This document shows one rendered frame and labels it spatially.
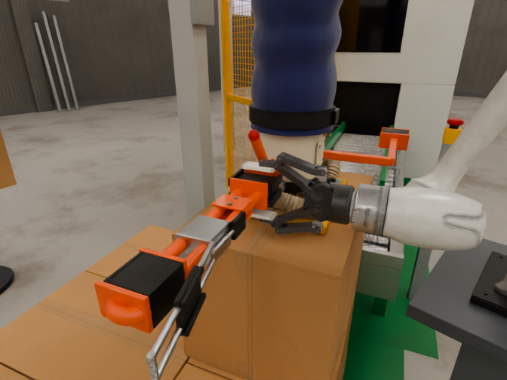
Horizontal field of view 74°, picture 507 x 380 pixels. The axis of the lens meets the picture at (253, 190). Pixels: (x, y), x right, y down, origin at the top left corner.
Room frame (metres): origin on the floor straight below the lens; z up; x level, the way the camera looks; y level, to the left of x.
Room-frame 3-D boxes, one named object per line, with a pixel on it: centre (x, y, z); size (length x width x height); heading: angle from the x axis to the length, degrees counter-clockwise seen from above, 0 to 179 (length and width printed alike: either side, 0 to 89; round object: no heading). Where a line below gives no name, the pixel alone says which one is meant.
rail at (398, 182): (2.17, -1.01, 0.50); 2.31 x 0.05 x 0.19; 157
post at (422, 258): (1.55, -0.94, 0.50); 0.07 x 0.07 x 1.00; 67
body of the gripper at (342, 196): (0.59, -0.14, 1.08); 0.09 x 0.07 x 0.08; 67
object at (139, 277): (0.34, 0.14, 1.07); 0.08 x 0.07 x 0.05; 157
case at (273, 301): (0.88, -0.11, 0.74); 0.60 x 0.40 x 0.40; 156
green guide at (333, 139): (2.73, -0.59, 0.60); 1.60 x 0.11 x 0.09; 157
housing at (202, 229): (0.46, 0.08, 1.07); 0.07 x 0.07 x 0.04; 67
